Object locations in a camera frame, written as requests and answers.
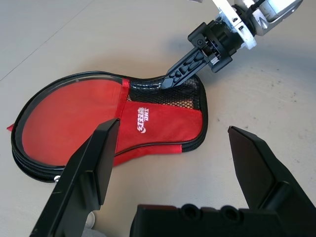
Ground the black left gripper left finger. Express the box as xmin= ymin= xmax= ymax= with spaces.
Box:
xmin=33 ymin=118 xmax=121 ymax=237

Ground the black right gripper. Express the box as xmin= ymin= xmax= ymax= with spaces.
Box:
xmin=160 ymin=21 xmax=247 ymax=91

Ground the red and black paddle case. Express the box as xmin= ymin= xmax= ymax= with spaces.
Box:
xmin=6 ymin=71 xmax=207 ymax=184

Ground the grey plush zipper charm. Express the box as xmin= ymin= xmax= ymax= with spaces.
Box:
xmin=82 ymin=211 xmax=96 ymax=237

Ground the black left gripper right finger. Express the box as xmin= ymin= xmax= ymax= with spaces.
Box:
xmin=228 ymin=125 xmax=316 ymax=223

